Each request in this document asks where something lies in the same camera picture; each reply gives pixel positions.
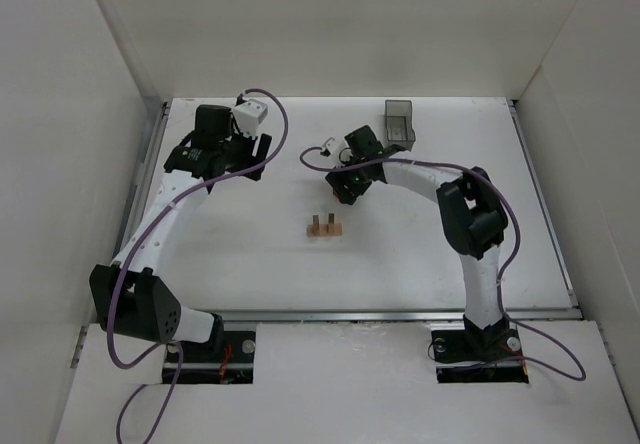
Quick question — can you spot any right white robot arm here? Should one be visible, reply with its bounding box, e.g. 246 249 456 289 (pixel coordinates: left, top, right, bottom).
322 126 510 364

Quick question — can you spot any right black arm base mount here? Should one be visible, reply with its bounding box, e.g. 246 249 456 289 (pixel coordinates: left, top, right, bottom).
428 327 529 384

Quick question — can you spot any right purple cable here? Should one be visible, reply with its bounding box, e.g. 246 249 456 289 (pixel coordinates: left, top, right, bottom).
298 145 587 383

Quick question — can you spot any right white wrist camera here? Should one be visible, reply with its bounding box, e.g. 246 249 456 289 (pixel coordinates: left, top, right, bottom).
320 137 347 160

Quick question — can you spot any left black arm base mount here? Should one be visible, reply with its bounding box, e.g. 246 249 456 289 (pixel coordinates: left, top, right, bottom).
161 323 257 385

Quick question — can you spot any long light wood block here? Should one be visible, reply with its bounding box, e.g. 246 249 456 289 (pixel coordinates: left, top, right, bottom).
306 223 343 238

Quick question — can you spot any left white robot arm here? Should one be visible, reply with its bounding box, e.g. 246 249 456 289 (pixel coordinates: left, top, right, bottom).
89 97 272 351

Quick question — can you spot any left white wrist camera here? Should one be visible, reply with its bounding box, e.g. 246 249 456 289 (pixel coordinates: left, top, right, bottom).
231 95 268 139

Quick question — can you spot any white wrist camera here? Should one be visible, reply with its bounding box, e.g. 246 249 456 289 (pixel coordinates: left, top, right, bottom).
320 137 347 160
231 95 268 139

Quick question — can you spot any aluminium front rail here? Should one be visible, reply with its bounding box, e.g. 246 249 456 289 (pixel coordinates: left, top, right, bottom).
219 307 583 323

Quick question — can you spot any smoky transparent plastic bin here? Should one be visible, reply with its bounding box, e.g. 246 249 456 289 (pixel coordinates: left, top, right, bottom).
384 99 416 151

